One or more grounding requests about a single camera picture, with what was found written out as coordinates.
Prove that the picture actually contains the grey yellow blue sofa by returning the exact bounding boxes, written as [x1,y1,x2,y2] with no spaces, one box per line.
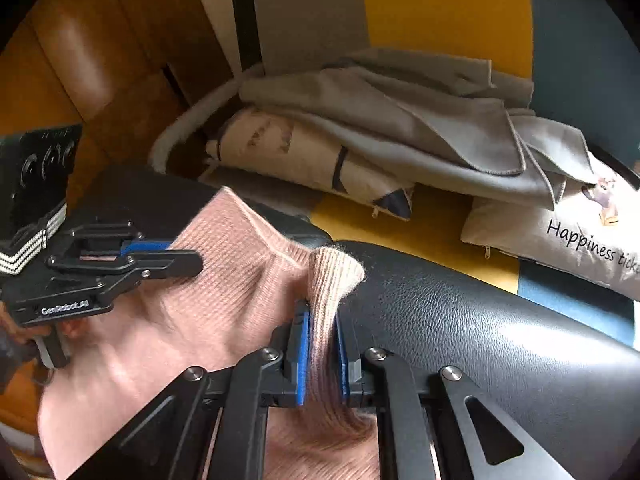
[165,0,640,351]

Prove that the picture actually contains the beige printed pillow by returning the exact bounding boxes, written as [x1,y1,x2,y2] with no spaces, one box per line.
[205,107,416,221]

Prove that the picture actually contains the white fluffy strap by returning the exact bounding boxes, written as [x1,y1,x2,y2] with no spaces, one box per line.
[149,74,251,173]

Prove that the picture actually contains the brown wooden cabinet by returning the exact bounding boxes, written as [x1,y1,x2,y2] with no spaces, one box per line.
[0,0,236,241]

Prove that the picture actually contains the grey cloth garment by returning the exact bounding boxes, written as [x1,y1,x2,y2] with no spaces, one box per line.
[239,49,601,211]

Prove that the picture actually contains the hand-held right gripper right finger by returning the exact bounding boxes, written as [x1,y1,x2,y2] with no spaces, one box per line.
[335,312,568,480]

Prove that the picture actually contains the pink knit sweater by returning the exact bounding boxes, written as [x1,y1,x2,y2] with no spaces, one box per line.
[37,187,396,480]

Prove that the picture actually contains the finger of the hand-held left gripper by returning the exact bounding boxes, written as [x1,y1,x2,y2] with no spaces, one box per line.
[70,219,173,261]
[47,249,204,292]

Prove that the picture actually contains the person's left hand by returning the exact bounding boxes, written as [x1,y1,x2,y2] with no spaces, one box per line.
[57,316,94,344]

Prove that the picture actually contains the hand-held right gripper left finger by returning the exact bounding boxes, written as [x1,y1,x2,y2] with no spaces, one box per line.
[102,299,313,480]

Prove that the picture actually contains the white pillow with black lettering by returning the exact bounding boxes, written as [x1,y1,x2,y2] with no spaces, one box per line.
[460,147,640,303]

